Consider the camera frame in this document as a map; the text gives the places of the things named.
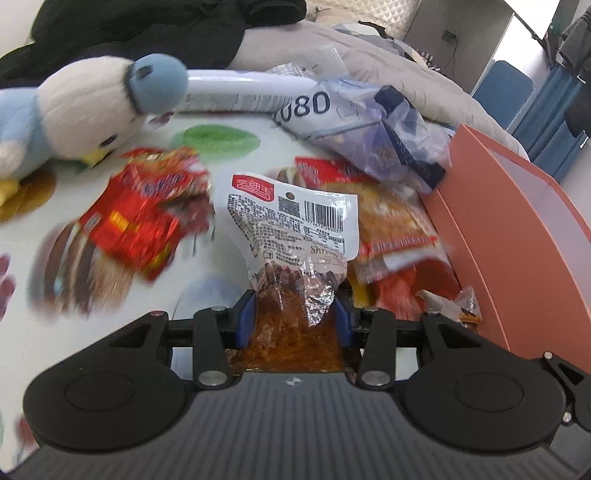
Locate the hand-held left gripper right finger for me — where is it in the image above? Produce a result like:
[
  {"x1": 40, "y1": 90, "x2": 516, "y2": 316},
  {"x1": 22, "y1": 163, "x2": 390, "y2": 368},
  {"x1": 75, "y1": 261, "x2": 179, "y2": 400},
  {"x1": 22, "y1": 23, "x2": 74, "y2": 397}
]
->
[{"x1": 333, "y1": 293, "x2": 491, "y2": 389}]

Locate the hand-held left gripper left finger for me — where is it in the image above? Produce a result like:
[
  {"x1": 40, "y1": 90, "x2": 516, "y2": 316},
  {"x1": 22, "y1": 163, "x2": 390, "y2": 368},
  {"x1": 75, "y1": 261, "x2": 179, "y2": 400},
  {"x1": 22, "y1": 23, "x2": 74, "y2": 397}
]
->
[{"x1": 99, "y1": 290, "x2": 257, "y2": 389}]

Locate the clear packet brown shredded snack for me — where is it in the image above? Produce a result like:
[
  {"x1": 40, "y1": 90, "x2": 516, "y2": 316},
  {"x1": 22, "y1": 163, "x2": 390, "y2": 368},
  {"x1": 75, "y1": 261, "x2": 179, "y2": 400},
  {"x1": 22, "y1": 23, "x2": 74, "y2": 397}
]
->
[{"x1": 226, "y1": 172, "x2": 360, "y2": 372}]

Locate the orange brown snack packet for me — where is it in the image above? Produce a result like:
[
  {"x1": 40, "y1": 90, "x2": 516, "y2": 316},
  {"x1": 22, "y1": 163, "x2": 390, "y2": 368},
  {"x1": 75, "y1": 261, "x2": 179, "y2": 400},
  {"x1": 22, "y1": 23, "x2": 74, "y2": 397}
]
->
[{"x1": 294, "y1": 156, "x2": 439, "y2": 282}]

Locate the pink cardboard box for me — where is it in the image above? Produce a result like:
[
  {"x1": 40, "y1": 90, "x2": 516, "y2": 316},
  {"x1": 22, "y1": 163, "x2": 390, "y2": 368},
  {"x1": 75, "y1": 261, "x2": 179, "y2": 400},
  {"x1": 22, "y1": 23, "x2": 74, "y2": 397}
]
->
[{"x1": 418, "y1": 124, "x2": 591, "y2": 354}]

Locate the small clear dark snack packet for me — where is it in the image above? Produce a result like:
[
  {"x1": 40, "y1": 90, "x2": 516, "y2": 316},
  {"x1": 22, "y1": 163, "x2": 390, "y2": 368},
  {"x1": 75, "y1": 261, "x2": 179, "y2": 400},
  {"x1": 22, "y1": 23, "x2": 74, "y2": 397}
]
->
[{"x1": 416, "y1": 286, "x2": 483, "y2": 326}]

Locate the food print mat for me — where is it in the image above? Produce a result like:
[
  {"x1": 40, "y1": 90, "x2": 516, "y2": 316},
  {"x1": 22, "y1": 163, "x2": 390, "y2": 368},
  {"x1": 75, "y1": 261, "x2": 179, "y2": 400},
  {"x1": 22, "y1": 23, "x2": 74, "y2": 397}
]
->
[{"x1": 0, "y1": 111, "x2": 462, "y2": 464}]

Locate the clear plastic bag dark print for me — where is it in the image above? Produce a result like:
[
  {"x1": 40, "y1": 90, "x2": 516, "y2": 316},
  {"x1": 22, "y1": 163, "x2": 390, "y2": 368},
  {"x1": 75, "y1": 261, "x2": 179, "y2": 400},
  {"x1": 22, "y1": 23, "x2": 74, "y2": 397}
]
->
[{"x1": 270, "y1": 62, "x2": 453, "y2": 195}]

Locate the white paper roll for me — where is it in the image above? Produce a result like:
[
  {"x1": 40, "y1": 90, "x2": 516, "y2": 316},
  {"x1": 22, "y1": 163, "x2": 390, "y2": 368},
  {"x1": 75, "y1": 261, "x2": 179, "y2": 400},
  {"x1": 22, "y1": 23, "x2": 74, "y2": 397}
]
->
[{"x1": 178, "y1": 69, "x2": 333, "y2": 126}]

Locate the grey blanket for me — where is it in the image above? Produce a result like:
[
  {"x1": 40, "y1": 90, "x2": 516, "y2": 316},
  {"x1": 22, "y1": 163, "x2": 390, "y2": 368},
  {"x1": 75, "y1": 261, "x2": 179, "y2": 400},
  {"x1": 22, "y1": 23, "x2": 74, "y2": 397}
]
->
[{"x1": 228, "y1": 21, "x2": 532, "y2": 162}]

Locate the blue curtain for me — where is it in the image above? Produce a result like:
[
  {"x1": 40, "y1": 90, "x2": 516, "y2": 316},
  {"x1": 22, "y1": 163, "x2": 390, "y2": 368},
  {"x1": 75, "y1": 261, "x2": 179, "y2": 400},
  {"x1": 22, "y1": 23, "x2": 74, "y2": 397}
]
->
[{"x1": 526, "y1": 67, "x2": 585, "y2": 183}]

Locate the blue white plush penguin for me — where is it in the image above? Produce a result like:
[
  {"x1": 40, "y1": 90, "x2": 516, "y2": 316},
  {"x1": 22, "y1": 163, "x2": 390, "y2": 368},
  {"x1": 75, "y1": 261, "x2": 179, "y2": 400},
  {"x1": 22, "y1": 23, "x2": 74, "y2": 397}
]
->
[{"x1": 0, "y1": 53, "x2": 190, "y2": 208}]

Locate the blue chair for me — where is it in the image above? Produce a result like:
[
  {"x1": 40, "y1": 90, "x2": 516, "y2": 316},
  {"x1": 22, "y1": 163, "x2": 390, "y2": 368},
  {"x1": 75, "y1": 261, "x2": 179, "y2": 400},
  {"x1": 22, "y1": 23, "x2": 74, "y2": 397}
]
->
[{"x1": 472, "y1": 60, "x2": 536, "y2": 134}]

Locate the dark clothes pile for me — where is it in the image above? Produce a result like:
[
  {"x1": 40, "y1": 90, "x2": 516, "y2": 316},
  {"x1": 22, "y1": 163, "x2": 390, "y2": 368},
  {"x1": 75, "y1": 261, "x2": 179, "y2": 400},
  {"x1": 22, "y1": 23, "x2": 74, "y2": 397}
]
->
[{"x1": 332, "y1": 23, "x2": 438, "y2": 70}]

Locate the cream quilted headboard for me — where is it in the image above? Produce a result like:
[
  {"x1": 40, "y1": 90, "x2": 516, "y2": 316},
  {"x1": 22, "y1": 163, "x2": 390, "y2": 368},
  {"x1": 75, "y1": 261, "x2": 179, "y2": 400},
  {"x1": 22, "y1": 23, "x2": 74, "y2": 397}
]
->
[{"x1": 305, "y1": 0, "x2": 423, "y2": 38}]

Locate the black jacket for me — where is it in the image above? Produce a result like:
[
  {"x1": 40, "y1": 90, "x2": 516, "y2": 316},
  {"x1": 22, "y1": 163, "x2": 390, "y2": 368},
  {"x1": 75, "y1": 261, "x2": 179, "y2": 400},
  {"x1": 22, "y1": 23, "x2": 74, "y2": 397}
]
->
[{"x1": 0, "y1": 0, "x2": 308, "y2": 88}]

